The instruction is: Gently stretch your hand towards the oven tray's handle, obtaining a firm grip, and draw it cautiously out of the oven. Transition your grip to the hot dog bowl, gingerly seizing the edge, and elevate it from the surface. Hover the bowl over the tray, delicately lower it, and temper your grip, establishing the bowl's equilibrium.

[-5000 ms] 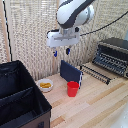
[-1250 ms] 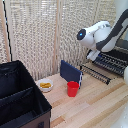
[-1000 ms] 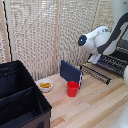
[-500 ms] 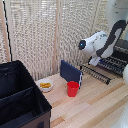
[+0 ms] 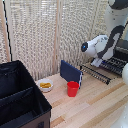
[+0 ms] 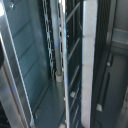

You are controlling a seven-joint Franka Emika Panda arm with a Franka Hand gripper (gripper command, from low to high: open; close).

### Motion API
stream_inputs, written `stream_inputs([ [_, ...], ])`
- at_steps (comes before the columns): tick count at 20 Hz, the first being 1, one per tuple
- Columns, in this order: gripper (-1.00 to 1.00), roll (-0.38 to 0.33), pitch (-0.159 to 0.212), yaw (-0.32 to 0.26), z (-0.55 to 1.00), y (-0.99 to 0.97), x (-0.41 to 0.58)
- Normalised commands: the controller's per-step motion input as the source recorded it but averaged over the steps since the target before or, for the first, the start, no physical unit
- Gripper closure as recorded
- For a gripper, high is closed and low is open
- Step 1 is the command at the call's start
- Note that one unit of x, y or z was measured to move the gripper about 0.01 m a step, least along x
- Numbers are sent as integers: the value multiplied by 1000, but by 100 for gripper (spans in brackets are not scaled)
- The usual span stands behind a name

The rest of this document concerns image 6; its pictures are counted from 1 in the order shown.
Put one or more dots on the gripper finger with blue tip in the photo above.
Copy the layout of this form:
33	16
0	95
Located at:
1	56

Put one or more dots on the grey box on rack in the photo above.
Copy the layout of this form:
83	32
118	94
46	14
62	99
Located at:
111	83

